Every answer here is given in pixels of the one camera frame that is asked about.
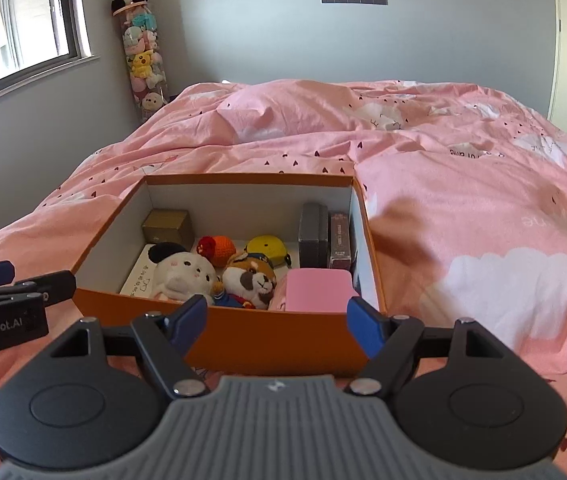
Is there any red crochet plush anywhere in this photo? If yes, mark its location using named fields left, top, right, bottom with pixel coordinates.
left=196, top=235, right=237, bottom=268

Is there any window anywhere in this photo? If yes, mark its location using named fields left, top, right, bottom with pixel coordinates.
left=0, top=0, right=101, bottom=116

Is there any pink printed duvet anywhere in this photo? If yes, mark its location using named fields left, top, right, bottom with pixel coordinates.
left=0, top=78, right=567, bottom=480

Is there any clear tube of plush toys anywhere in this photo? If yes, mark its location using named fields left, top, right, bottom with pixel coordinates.
left=110, top=2, right=169, bottom=123

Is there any small brown cardboard box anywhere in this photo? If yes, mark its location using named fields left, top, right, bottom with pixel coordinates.
left=142, top=209, right=195, bottom=247

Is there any yellow plush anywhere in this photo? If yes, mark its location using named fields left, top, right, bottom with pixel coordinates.
left=244, top=235, right=291, bottom=266

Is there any brown dog plush blue hat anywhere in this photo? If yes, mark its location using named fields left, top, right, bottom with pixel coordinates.
left=212, top=252, right=278, bottom=311

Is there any white plush with pink stripes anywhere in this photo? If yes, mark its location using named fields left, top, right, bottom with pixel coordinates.
left=148, top=241, right=218, bottom=303

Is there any dark card box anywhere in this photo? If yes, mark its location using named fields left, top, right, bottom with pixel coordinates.
left=328, top=211, right=354, bottom=272

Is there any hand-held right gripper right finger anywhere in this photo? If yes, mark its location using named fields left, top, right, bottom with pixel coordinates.
left=346, top=296, right=514, bottom=395

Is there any grey box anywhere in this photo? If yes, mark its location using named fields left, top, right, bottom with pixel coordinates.
left=297, top=202, right=330, bottom=269

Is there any orange cardboard box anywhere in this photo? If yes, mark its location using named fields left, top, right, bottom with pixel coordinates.
left=72, top=173, right=388, bottom=378

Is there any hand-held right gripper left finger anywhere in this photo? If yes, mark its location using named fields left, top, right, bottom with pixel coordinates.
left=50, top=294, right=209, bottom=398

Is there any white box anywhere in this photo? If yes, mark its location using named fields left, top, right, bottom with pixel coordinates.
left=119, top=242, right=174, bottom=300

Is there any pink pouch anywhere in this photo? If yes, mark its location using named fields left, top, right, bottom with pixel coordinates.
left=268, top=268, right=355, bottom=313

